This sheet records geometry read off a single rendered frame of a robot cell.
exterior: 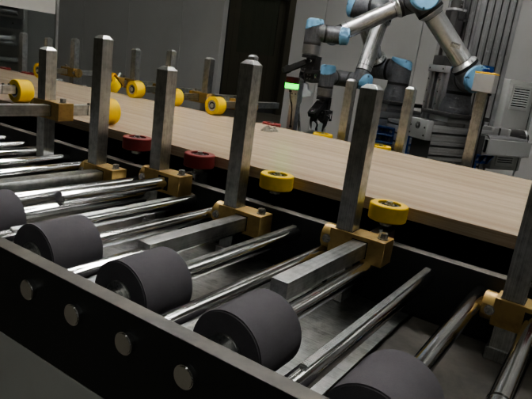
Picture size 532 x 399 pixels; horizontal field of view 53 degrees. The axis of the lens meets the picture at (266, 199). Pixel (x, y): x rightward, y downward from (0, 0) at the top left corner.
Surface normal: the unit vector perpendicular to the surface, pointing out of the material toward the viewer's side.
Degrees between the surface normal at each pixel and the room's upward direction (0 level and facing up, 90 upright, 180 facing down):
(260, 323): 36
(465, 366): 0
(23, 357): 90
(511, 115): 90
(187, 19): 90
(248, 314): 14
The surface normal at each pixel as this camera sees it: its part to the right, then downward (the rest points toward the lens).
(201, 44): -0.62, 0.11
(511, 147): 0.36, 0.28
